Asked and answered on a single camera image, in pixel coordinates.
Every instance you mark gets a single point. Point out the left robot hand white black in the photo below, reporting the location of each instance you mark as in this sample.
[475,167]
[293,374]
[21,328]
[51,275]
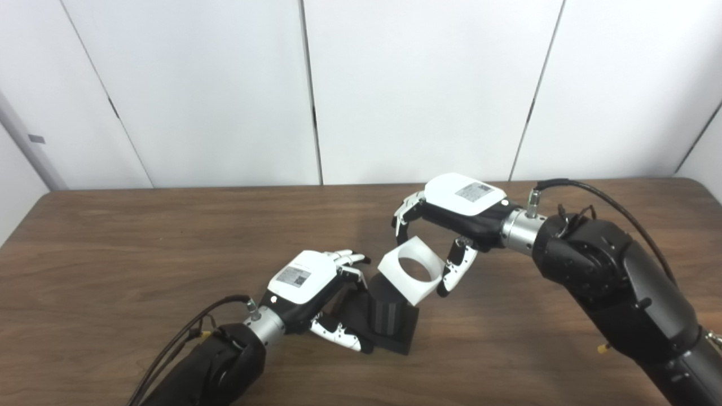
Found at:
[299,279]

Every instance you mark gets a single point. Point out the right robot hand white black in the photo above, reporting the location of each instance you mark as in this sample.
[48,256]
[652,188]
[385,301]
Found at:
[462,197]

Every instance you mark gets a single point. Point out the black peg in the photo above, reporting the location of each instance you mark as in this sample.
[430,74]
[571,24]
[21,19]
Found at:
[389,321]

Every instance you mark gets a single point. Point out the white square piece with hole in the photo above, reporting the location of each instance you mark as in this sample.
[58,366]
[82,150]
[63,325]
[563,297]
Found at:
[414,290]

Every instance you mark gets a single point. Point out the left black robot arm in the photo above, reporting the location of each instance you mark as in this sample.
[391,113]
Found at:
[220,366]

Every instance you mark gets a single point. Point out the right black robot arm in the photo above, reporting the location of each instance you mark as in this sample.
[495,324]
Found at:
[609,276]

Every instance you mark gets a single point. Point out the grey wall post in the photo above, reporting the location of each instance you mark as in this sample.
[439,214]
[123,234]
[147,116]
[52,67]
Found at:
[28,141]

